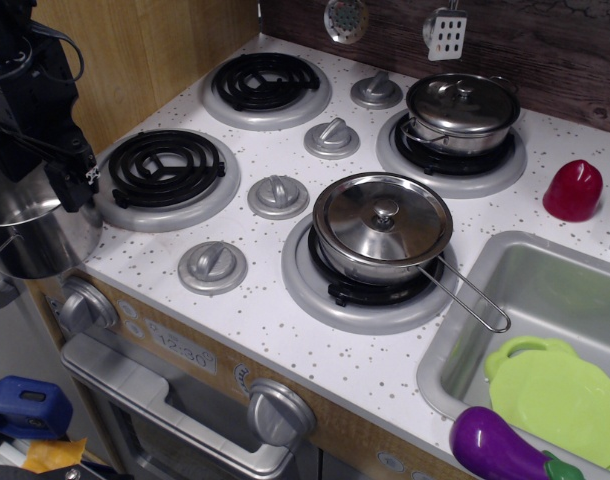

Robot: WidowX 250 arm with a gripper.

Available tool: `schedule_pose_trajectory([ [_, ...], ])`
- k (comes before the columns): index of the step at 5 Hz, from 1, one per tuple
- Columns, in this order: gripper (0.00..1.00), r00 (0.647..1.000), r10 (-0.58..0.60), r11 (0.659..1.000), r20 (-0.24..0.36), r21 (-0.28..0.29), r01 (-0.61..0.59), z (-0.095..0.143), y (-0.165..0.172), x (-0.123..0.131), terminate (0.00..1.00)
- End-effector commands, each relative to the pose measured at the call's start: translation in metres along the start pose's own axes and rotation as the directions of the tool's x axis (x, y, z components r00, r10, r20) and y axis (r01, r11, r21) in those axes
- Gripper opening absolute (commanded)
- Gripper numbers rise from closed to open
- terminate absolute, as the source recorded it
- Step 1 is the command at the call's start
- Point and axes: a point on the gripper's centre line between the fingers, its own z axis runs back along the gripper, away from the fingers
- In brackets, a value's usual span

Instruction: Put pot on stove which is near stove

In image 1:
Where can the front right black burner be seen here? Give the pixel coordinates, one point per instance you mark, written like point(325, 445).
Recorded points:
point(345, 304)

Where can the green plastic plate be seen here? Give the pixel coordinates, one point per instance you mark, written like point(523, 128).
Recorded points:
point(543, 387)

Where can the red toy pepper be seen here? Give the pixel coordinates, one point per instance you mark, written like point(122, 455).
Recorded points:
point(574, 192)

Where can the back grey stove knob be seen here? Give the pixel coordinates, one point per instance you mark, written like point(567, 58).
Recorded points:
point(378, 92)

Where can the black burner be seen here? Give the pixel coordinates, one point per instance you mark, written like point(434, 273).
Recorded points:
point(165, 180)
point(454, 177)
point(266, 92)
point(345, 304)

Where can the grey toy sink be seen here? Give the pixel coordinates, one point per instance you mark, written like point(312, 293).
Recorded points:
point(527, 285)

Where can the oven clock display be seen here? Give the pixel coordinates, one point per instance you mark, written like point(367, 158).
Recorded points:
point(183, 347)

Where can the left oven dial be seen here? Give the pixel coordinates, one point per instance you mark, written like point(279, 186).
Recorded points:
point(85, 306)

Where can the oven dial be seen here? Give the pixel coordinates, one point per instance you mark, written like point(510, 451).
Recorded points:
point(85, 306)
point(277, 416)

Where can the grey oven door handle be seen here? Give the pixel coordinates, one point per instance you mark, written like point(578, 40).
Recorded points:
point(165, 425)

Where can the steel pot with lid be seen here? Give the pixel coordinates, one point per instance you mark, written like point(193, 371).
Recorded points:
point(460, 114)

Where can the hanging steel skimmer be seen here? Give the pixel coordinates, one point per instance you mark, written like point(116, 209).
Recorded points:
point(346, 21)

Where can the back left black burner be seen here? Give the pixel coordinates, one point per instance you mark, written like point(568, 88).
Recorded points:
point(266, 92)

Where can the purple toy eggplant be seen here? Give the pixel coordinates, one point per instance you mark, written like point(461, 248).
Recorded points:
point(485, 444)

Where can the hanging steel slotted spatula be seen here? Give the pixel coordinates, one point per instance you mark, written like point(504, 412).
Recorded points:
point(444, 32)

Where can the blue clamp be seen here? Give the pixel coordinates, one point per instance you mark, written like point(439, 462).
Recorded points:
point(33, 410)

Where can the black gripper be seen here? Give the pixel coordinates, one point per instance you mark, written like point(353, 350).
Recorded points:
point(71, 169)

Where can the front left black burner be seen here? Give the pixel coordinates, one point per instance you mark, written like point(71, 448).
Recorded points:
point(165, 180)

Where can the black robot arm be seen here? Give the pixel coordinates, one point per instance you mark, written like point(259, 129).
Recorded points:
point(37, 95)

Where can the right oven dial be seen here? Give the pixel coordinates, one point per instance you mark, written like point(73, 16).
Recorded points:
point(277, 416)

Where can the grey stove knob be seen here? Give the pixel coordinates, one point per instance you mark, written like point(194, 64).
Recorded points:
point(334, 140)
point(378, 92)
point(278, 197)
point(212, 268)

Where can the front grey stove knob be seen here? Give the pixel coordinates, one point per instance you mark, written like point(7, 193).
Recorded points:
point(212, 268)

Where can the steel saucepan with lid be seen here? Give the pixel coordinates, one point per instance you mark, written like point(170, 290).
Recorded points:
point(383, 229)

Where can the back right black burner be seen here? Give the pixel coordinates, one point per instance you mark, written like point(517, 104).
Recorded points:
point(454, 177)

